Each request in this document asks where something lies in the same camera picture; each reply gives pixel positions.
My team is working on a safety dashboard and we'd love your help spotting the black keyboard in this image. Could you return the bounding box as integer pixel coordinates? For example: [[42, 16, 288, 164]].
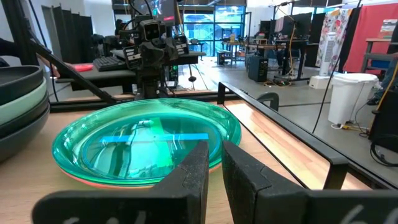
[[92, 55, 127, 72]]

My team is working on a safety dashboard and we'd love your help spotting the black desk with monitors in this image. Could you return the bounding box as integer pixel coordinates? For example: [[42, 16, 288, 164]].
[[259, 12, 315, 82]]

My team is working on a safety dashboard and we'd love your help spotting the black round knob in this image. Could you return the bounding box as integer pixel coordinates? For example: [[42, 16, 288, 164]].
[[186, 63, 198, 83]]

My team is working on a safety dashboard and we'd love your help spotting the coiled black cable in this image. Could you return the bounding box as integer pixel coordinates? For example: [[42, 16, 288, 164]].
[[369, 141, 398, 168]]

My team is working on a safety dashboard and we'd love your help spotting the black equipment case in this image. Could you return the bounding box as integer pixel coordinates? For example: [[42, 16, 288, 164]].
[[368, 90, 398, 153]]

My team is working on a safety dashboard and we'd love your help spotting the black folding partition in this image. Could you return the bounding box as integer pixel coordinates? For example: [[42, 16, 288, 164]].
[[51, 5, 95, 65]]

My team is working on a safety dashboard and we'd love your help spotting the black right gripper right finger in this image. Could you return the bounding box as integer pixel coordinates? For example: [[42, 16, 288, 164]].
[[221, 139, 398, 224]]

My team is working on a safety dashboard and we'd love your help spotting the white trash bin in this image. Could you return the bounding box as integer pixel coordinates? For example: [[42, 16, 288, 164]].
[[327, 73, 379, 126]]

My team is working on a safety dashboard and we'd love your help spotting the black aluminium rig frame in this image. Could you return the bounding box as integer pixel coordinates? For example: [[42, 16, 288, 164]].
[[0, 0, 398, 189]]

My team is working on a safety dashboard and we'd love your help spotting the long black cable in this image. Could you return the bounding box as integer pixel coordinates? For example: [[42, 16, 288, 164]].
[[312, 0, 364, 134]]

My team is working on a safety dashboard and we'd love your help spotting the wooden workbench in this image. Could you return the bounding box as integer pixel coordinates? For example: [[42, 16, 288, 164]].
[[222, 34, 274, 63]]

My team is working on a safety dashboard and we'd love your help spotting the teal bowl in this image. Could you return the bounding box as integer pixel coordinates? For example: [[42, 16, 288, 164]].
[[0, 64, 45, 106]]

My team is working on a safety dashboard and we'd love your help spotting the white tower fan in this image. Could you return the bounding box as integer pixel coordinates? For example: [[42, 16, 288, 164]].
[[308, 31, 338, 90]]

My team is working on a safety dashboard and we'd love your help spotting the person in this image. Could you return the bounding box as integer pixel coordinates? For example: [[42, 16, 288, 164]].
[[113, 18, 125, 38], [366, 51, 398, 106]]

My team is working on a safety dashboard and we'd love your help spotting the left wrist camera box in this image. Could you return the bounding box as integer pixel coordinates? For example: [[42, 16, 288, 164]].
[[138, 19, 161, 42]]

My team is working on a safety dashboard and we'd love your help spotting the monitor screen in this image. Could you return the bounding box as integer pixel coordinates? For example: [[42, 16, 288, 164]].
[[133, 0, 178, 26]]

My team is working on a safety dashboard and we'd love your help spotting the small wooden table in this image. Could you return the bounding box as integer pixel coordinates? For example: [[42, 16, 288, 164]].
[[361, 37, 398, 75]]

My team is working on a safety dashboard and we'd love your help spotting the red fabric panel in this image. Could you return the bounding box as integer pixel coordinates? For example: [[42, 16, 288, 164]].
[[343, 2, 398, 75]]

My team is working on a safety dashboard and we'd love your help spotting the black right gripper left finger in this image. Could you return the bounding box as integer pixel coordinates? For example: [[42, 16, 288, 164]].
[[31, 139, 210, 224]]

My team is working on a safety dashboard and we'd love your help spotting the sage green plate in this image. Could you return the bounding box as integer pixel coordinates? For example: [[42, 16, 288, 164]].
[[0, 77, 48, 126]]

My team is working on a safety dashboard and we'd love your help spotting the orange transparent plate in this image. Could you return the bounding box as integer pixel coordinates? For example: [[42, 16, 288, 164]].
[[57, 124, 224, 190]]

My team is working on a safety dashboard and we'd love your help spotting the green transparent plate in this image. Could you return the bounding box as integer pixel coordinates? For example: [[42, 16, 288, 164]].
[[52, 98, 243, 187]]

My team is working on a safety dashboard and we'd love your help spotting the orange-red flat object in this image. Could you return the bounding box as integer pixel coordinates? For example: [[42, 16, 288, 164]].
[[72, 62, 95, 73]]

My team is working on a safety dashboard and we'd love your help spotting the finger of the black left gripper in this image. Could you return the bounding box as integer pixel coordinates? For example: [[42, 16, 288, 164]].
[[122, 45, 144, 70], [172, 34, 191, 57]]

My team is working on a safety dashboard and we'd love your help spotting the green and white box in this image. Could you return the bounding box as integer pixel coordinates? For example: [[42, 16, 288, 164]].
[[377, 18, 398, 40]]

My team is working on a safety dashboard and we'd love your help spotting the black computer tower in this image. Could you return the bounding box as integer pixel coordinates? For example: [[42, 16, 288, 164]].
[[247, 55, 270, 83]]

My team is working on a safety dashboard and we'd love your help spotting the floral fabric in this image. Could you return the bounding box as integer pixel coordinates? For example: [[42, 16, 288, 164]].
[[315, 7, 354, 68]]

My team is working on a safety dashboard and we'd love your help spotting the dark grey plate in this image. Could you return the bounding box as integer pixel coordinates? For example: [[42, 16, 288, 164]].
[[0, 105, 52, 163]]

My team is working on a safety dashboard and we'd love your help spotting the yellow hanging cable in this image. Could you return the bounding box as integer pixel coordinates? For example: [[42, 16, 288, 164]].
[[371, 60, 398, 114], [287, 17, 297, 68]]

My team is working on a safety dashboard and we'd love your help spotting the black frame clamp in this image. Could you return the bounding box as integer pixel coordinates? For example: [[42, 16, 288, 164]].
[[257, 91, 280, 112]]

